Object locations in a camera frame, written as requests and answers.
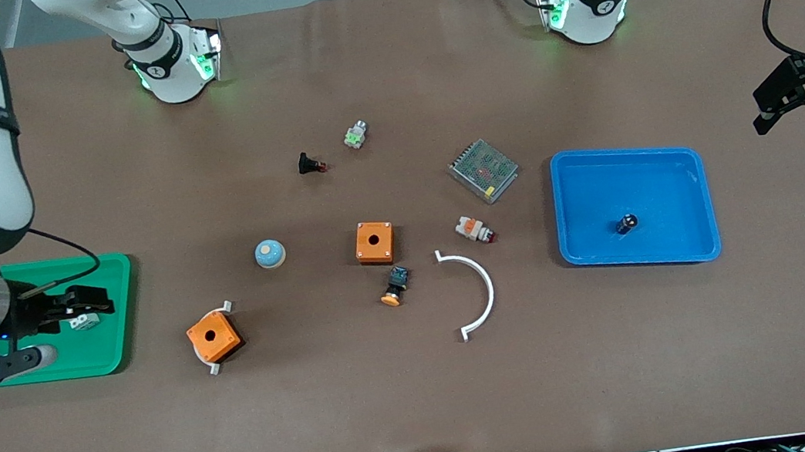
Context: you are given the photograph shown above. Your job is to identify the blue dome buzzer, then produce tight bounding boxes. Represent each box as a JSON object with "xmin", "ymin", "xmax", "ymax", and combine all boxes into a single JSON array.
[{"xmin": 253, "ymin": 238, "xmax": 289, "ymax": 272}]

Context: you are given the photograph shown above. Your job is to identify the blue plastic tray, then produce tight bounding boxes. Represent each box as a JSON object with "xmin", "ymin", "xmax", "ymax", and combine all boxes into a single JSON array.
[{"xmin": 547, "ymin": 131, "xmax": 724, "ymax": 281}]

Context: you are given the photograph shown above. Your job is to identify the white semicircular pipe clamp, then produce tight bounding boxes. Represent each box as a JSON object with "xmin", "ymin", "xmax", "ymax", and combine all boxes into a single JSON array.
[
  {"xmin": 434, "ymin": 243, "xmax": 502, "ymax": 345},
  {"xmin": 200, "ymin": 300, "xmax": 244, "ymax": 377}
]

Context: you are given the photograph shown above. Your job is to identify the orange push button box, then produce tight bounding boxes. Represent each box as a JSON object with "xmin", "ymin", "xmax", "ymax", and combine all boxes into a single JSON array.
[
  {"xmin": 352, "ymin": 218, "xmax": 399, "ymax": 268},
  {"xmin": 184, "ymin": 308, "xmax": 246, "ymax": 366}
]

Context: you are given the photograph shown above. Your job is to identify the black rectangular indicator switch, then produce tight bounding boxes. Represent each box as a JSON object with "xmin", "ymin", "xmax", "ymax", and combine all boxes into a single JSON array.
[{"xmin": 296, "ymin": 149, "xmax": 329, "ymax": 177}]

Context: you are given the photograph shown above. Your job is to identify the white red selector switch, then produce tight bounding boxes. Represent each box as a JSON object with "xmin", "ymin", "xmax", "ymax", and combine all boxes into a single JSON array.
[{"xmin": 453, "ymin": 213, "xmax": 498, "ymax": 249}]

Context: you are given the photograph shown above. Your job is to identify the green white push button switch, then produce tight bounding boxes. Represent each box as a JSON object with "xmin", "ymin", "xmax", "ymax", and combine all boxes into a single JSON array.
[{"xmin": 342, "ymin": 120, "xmax": 371, "ymax": 151}]

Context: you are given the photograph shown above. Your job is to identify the green plastic tray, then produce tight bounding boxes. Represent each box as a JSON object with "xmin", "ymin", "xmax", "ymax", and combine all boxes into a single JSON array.
[{"xmin": 0, "ymin": 249, "xmax": 146, "ymax": 390}]

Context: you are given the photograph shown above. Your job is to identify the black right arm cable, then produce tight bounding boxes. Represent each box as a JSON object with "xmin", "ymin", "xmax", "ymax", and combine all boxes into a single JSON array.
[{"xmin": 0, "ymin": 0, "xmax": 105, "ymax": 305}]

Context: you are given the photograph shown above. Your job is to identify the yellow mushroom push button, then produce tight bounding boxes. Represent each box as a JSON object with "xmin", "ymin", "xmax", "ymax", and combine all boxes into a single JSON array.
[{"xmin": 377, "ymin": 264, "xmax": 415, "ymax": 309}]

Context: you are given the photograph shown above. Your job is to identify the brown table mat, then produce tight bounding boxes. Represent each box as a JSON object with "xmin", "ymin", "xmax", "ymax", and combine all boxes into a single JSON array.
[{"xmin": 0, "ymin": 0, "xmax": 805, "ymax": 452}]

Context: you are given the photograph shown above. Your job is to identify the metal mesh power supply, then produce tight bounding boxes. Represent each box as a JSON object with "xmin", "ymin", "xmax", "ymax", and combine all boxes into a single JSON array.
[{"xmin": 445, "ymin": 134, "xmax": 524, "ymax": 210}]

